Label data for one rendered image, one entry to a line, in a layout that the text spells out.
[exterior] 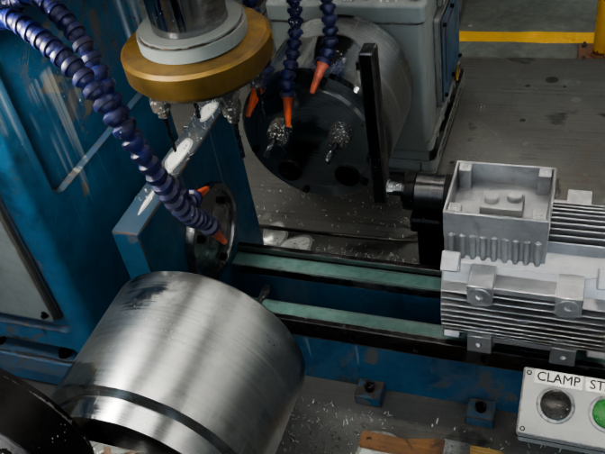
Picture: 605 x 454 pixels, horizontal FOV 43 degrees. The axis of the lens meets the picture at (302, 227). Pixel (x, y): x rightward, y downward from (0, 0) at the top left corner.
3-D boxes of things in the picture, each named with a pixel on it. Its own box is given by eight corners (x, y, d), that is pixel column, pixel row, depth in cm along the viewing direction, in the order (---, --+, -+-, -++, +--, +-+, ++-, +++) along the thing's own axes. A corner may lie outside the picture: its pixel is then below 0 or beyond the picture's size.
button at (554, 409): (537, 419, 79) (538, 415, 78) (541, 389, 80) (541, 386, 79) (569, 424, 78) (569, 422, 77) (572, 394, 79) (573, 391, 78)
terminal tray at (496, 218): (443, 258, 95) (441, 213, 90) (458, 202, 102) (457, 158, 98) (545, 269, 91) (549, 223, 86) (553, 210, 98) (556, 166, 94)
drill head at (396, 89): (239, 222, 130) (205, 96, 114) (312, 90, 158) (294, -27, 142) (383, 240, 122) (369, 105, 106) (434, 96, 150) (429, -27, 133)
